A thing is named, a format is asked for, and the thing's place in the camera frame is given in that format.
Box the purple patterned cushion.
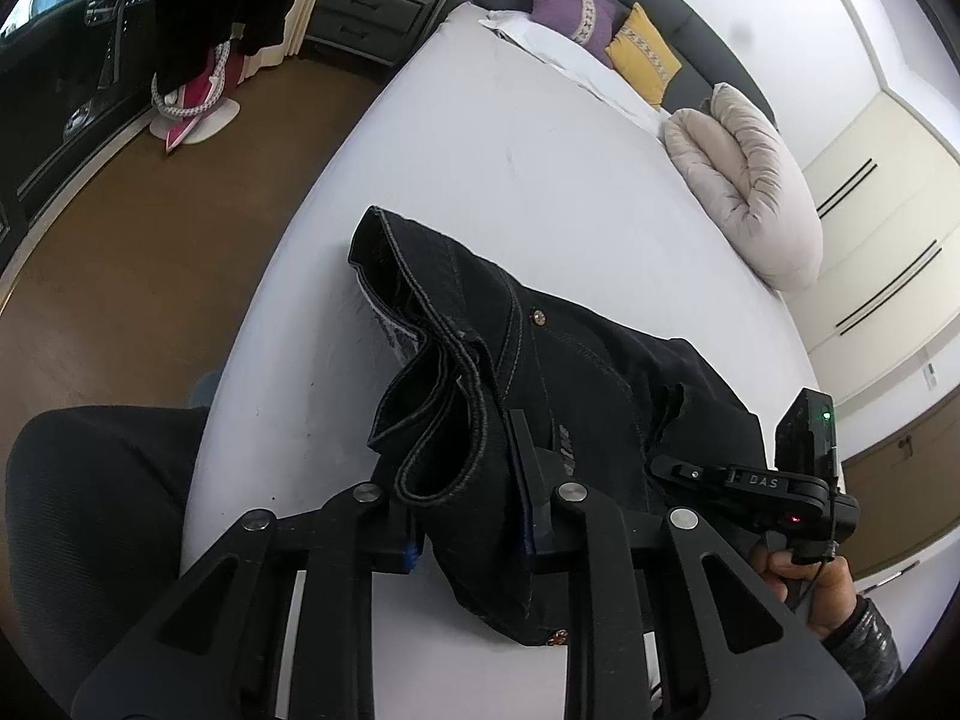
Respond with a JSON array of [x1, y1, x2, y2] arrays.
[[529, 0, 627, 68]]

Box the yellow patterned cushion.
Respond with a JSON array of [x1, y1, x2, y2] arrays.
[[604, 2, 683, 107]]

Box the bed with white sheet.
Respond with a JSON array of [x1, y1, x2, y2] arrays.
[[180, 0, 848, 720]]

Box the white pillow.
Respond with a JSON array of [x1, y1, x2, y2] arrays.
[[480, 9, 672, 137]]

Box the person's right hand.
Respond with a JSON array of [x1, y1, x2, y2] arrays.
[[748, 542, 857, 640]]

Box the beige curtain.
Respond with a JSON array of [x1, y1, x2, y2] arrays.
[[281, 0, 331, 61]]

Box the dark grey nightstand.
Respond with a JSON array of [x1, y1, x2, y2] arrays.
[[304, 0, 440, 68]]

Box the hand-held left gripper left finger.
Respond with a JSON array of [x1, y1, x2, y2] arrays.
[[71, 481, 425, 720]]

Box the black glossy cabinet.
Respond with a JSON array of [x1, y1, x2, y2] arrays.
[[0, 0, 162, 271]]

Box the person's right forearm grey sleeve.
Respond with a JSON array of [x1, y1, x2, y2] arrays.
[[821, 591, 905, 691]]

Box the brown wooden door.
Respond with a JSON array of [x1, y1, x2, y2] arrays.
[[840, 382, 960, 578]]

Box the folded cream duvet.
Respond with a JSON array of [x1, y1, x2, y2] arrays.
[[664, 82, 824, 293]]

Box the cream wardrobe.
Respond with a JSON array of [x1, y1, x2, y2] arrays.
[[780, 86, 960, 406]]

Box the person's leg in black trousers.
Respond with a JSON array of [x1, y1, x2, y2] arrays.
[[4, 405, 215, 691]]

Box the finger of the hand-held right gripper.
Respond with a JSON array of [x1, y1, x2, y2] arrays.
[[649, 454, 818, 533]]

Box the pink and white iron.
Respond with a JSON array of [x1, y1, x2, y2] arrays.
[[148, 41, 241, 155]]

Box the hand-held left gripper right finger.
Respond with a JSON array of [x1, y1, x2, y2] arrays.
[[510, 409, 867, 720]]

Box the black pants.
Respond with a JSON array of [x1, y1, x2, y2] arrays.
[[347, 205, 773, 647]]

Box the hanging black garment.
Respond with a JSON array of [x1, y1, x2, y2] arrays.
[[154, 0, 308, 95]]

